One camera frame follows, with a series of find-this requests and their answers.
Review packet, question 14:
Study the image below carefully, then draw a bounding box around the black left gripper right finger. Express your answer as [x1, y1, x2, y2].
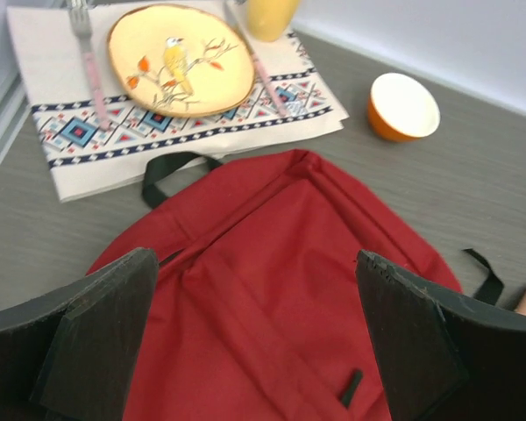
[356, 250, 526, 420]

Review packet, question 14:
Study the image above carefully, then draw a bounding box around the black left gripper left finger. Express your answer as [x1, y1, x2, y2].
[0, 248, 159, 420]

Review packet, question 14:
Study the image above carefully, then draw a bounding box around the red student backpack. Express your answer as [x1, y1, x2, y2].
[95, 150, 460, 420]

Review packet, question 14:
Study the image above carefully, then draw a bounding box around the patterned cloth placemat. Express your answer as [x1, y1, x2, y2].
[7, 1, 347, 201]

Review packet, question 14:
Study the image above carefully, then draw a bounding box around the orange white bowl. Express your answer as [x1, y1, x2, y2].
[367, 72, 441, 143]

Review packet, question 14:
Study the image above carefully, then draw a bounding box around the yellow bird plate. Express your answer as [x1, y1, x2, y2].
[107, 4, 256, 118]

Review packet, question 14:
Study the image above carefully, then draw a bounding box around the yellow mug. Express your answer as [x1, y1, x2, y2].
[246, 0, 301, 42]

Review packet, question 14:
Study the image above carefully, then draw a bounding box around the pink handled fork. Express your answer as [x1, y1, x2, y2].
[67, 0, 110, 132]

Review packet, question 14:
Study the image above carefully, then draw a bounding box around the pink handled knife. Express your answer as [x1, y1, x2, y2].
[224, 1, 288, 118]

